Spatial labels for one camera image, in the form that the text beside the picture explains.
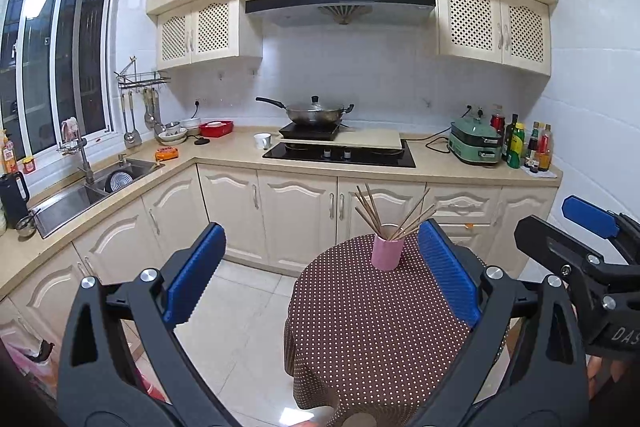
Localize pink cylindrical utensil cup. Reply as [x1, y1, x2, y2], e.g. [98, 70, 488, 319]
[371, 234, 404, 272]

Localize cream lower kitchen cabinets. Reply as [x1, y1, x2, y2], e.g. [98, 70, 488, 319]
[1, 165, 558, 347]

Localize kitchen window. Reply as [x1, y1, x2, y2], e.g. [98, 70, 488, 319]
[1, 0, 111, 160]

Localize orange sauce bottle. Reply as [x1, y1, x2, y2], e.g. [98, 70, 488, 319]
[537, 124, 552, 171]

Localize green bottle yellow cap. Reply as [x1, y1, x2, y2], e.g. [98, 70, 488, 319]
[506, 121, 525, 169]

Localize dark sauce bottle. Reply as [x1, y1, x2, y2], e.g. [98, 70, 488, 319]
[501, 113, 518, 161]

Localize brown polka dot tablecloth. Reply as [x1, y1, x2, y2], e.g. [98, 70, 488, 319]
[283, 233, 511, 427]

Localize stainless steel sink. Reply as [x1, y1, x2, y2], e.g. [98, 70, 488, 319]
[32, 157, 163, 239]

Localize green electric cooker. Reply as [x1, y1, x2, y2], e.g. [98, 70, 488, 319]
[448, 117, 502, 166]

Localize chrome faucet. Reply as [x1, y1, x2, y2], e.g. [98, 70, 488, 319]
[58, 128, 96, 186]

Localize black electric kettle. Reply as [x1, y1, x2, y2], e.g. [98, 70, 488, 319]
[0, 171, 30, 229]

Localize stacked white bowls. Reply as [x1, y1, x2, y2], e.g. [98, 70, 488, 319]
[154, 121, 188, 145]

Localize red rectangular tray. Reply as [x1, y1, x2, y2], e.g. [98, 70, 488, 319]
[198, 120, 234, 139]

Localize white mug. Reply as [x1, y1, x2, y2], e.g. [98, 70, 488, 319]
[254, 132, 272, 150]

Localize black gas cooktop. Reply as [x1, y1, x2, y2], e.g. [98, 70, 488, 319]
[262, 140, 416, 168]

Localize portable induction cooker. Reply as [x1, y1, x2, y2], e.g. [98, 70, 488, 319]
[279, 122, 343, 141]

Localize steel wok with lid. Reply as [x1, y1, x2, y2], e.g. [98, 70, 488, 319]
[255, 95, 355, 126]

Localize wall utensil rack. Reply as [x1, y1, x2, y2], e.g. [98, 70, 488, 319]
[115, 55, 170, 150]

